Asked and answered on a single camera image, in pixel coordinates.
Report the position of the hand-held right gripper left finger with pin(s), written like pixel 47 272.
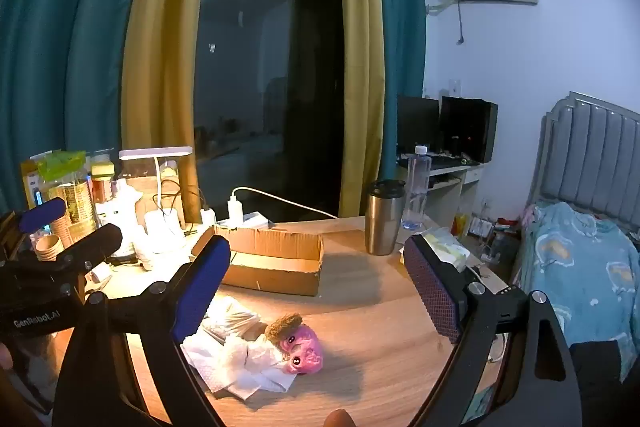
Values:
pixel 200 294

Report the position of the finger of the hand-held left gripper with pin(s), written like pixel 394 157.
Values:
pixel 95 242
pixel 42 213

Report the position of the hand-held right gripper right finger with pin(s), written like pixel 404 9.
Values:
pixel 432 294

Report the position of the bag of white beads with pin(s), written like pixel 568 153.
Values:
pixel 232 319

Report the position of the cardboard box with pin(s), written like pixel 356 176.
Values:
pixel 272 274

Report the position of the white cloth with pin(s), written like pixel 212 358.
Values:
pixel 235 369

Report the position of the pink plush toy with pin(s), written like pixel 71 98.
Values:
pixel 302 349

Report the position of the stack of paper cups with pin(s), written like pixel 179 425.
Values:
pixel 55 239

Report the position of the tissue pack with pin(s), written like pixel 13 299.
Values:
pixel 442 249

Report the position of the green packet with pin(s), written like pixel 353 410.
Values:
pixel 62 164

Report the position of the white desk lamp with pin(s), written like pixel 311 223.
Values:
pixel 162 232

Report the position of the brown paper carton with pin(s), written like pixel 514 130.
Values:
pixel 142 192

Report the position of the white charger plug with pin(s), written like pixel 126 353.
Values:
pixel 207 217
pixel 235 209

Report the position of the steel travel tumbler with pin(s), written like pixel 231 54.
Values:
pixel 384 222

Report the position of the white power strip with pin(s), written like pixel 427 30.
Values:
pixel 252 221

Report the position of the clear plastic water bottle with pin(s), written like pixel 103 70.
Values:
pixel 416 192

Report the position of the white computer desk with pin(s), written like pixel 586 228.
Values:
pixel 450 192

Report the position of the black keyboard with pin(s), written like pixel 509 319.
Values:
pixel 445 161

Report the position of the teal curtain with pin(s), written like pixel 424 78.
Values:
pixel 402 17
pixel 65 57

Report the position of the black computer monitor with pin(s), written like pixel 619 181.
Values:
pixel 467 127
pixel 417 122

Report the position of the yellow curtain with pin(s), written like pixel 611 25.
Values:
pixel 362 57
pixel 160 72

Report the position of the dark cloth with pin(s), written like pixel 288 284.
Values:
pixel 597 382

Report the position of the grey padded bed headboard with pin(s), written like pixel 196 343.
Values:
pixel 590 157

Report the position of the dark glass window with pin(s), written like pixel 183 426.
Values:
pixel 270 57

